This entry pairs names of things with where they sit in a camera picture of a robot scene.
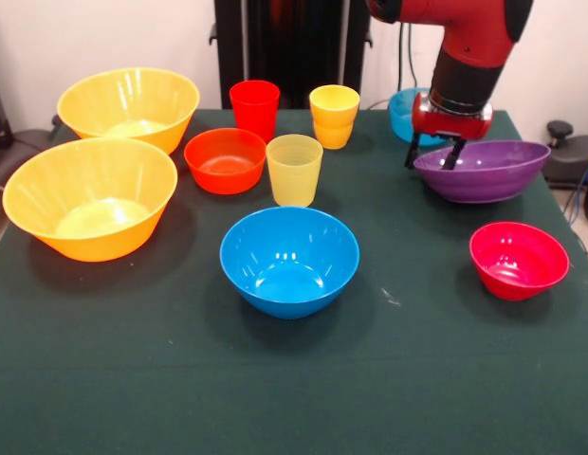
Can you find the small pink bowl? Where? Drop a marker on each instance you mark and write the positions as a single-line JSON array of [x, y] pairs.
[[517, 265]]

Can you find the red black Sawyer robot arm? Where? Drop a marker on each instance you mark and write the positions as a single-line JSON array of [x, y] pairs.
[[469, 47]]

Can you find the yellow stepped cup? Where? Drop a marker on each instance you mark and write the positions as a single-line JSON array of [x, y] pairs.
[[333, 123]]

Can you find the large orange bowl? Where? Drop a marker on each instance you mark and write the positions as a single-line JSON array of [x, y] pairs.
[[85, 199], [128, 104]]

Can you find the black tripod base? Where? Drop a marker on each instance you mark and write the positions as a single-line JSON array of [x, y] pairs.
[[571, 161], [31, 142]]

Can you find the dark green table cloth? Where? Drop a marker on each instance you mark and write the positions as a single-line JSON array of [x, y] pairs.
[[133, 360]]

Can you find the red cup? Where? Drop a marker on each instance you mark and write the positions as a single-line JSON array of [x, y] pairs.
[[253, 109]]

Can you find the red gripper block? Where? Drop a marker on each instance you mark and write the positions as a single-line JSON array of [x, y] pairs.
[[446, 126]]

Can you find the purple bowl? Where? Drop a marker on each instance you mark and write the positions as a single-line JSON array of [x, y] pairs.
[[488, 180]]

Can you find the pale yellow translucent cup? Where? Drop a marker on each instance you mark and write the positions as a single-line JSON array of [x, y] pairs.
[[294, 175]]

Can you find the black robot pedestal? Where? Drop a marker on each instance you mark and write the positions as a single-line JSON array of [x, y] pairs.
[[294, 47]]

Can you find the small red-orange bowl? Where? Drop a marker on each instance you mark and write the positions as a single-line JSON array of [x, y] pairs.
[[223, 166]]

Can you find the small light blue bowl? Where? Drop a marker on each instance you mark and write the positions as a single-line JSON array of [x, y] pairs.
[[399, 118]]

